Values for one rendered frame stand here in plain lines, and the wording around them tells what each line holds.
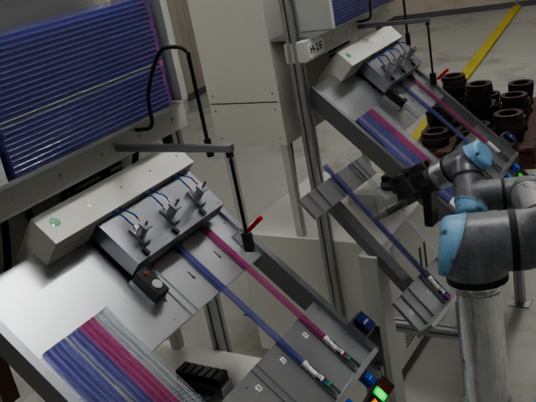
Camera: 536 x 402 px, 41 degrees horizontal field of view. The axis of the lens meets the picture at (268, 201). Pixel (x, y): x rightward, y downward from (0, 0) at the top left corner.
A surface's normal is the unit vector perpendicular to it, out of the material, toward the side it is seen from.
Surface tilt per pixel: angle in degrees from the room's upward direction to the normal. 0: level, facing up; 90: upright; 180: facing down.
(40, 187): 90
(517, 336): 0
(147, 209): 43
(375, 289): 90
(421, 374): 0
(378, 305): 90
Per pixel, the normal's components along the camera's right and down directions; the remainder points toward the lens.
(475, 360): -0.58, 0.29
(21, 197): 0.84, 0.04
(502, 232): -0.27, -0.33
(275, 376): 0.44, -0.64
